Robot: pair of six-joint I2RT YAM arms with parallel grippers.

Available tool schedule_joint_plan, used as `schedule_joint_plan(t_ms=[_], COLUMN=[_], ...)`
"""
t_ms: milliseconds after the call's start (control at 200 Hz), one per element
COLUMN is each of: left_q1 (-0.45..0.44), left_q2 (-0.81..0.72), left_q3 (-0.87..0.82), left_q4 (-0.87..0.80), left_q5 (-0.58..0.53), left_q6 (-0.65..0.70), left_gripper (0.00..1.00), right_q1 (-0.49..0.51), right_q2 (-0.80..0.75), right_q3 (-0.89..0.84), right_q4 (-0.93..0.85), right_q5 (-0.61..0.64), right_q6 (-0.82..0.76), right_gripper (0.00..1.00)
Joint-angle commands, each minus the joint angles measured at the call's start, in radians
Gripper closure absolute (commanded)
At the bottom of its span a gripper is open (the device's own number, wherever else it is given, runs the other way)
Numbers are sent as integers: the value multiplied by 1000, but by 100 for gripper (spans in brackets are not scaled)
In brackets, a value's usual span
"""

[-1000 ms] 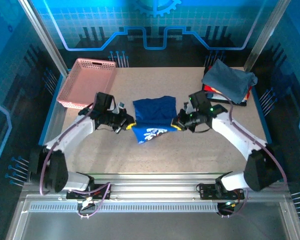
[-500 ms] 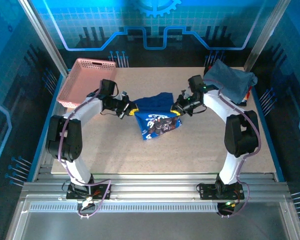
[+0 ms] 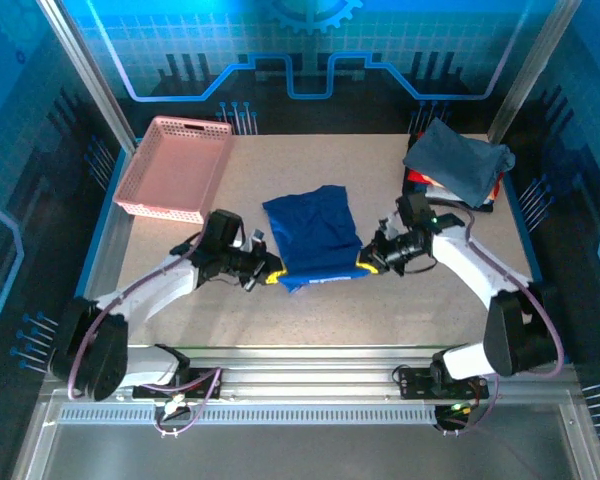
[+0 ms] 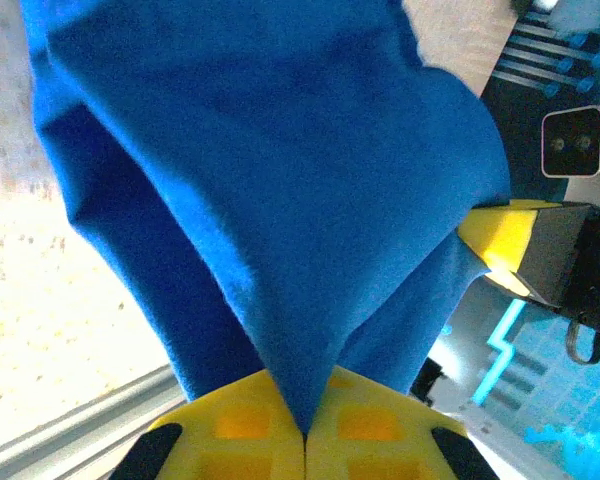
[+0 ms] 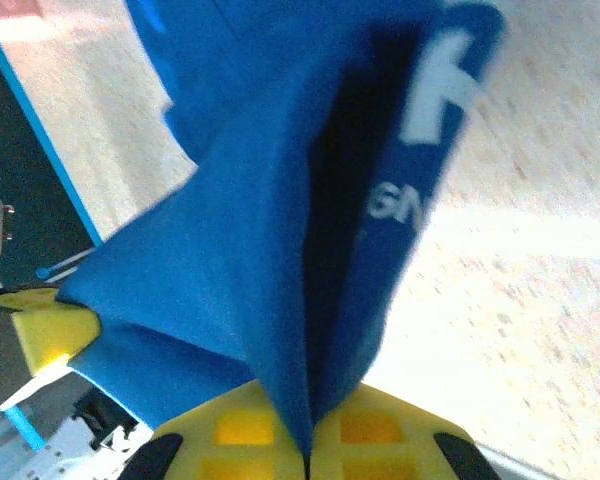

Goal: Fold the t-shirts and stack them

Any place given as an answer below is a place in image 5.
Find blue panda print t-shirt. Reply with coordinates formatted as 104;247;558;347
59;0;506;459

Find blue table border strip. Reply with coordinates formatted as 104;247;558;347
0;42;105;249

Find pink perforated plastic basket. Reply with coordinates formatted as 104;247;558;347
0;0;49;31

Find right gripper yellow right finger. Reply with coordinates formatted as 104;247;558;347
308;382;501;480

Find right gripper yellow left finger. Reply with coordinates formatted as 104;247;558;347
119;379;309;480

